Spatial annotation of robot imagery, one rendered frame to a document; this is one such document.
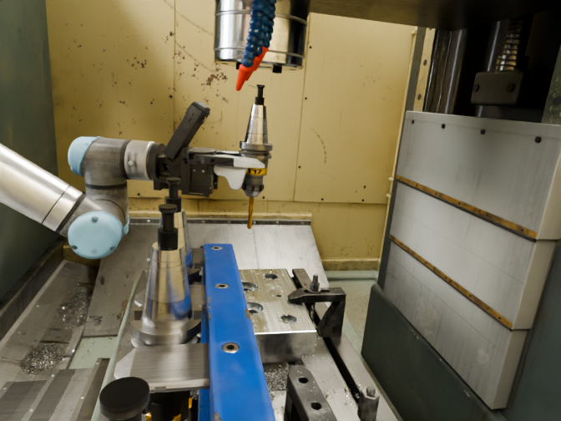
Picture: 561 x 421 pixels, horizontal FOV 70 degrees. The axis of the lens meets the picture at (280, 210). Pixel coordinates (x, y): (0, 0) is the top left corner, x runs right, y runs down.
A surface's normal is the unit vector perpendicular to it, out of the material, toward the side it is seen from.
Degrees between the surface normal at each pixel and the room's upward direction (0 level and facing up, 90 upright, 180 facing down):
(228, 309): 0
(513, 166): 90
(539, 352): 90
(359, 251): 90
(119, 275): 24
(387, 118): 90
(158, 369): 0
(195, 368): 0
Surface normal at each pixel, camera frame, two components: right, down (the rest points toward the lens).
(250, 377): 0.08, -0.96
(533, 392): -0.98, -0.02
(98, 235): 0.28, 0.29
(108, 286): 0.15, -0.76
